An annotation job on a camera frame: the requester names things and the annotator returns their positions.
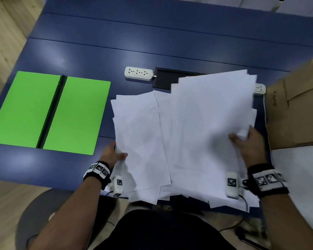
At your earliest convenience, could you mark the person's left hand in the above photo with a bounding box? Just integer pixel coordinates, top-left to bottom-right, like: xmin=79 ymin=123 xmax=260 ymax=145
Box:
xmin=99 ymin=141 xmax=128 ymax=169

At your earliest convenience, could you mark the person's right hand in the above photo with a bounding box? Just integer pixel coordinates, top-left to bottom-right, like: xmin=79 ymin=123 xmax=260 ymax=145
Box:
xmin=228 ymin=125 xmax=267 ymax=168

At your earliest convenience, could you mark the pile of white papers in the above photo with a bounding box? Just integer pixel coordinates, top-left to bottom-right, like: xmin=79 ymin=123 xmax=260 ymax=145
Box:
xmin=110 ymin=69 xmax=260 ymax=213

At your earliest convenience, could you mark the green folder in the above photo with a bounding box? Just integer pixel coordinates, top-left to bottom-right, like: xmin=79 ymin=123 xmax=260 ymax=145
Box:
xmin=0 ymin=71 xmax=111 ymax=156

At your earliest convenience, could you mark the person's right forearm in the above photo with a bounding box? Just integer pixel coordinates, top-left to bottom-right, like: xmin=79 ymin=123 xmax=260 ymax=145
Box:
xmin=260 ymin=192 xmax=313 ymax=250

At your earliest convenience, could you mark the person's left forearm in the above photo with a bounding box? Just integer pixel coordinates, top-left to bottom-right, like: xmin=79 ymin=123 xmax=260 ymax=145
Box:
xmin=29 ymin=177 xmax=105 ymax=250

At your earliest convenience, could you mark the person's black clothing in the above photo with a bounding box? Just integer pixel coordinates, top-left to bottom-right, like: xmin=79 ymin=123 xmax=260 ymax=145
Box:
xmin=94 ymin=209 xmax=238 ymax=250

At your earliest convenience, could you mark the brown cardboard box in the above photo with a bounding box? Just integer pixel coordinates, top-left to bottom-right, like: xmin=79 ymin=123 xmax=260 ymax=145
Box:
xmin=265 ymin=58 xmax=313 ymax=150

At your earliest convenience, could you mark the black stand leg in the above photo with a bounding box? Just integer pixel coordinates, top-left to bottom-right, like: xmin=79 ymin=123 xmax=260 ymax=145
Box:
xmin=234 ymin=226 xmax=269 ymax=250

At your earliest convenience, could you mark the grey round stool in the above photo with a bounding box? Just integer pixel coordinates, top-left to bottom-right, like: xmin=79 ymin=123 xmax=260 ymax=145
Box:
xmin=15 ymin=189 xmax=76 ymax=250

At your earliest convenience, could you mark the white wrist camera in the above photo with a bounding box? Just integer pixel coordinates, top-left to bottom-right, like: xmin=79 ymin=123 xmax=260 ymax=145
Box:
xmin=225 ymin=172 xmax=240 ymax=200
xmin=112 ymin=175 xmax=125 ymax=198

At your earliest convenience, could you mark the black desk cable tray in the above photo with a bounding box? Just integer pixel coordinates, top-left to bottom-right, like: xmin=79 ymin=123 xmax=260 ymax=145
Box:
xmin=153 ymin=67 xmax=207 ymax=91

